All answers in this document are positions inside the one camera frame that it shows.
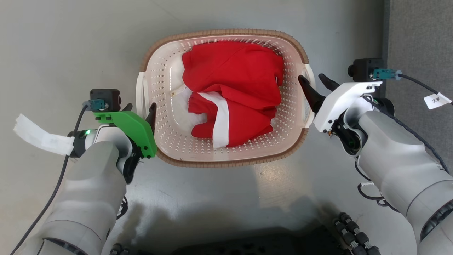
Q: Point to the teal left camera connector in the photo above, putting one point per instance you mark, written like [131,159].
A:
[95,105]

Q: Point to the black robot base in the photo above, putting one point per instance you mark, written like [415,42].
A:
[240,244]

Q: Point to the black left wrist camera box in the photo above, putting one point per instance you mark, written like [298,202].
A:
[106,95]

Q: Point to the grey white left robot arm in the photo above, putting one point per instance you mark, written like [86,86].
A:
[88,184]

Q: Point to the red garment with white stripe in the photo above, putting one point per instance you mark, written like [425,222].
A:
[240,71]

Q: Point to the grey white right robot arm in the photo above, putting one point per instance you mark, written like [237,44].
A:
[396,159]

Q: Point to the teal right camera connector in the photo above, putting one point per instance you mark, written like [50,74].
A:
[384,74]

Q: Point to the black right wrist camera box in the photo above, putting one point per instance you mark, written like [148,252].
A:
[362,67]

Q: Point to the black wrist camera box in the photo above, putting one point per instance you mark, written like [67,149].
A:
[362,67]
[106,95]

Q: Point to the cream perforated plastic laundry basket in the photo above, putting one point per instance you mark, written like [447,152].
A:
[159,88]

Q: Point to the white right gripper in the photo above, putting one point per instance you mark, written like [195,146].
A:
[336,102]

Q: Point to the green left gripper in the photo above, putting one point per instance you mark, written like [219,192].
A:
[136,129]

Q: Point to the teal camera connector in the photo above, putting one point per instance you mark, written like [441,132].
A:
[95,105]
[384,74]

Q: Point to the grey fabric sofa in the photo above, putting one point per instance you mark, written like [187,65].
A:
[421,35]

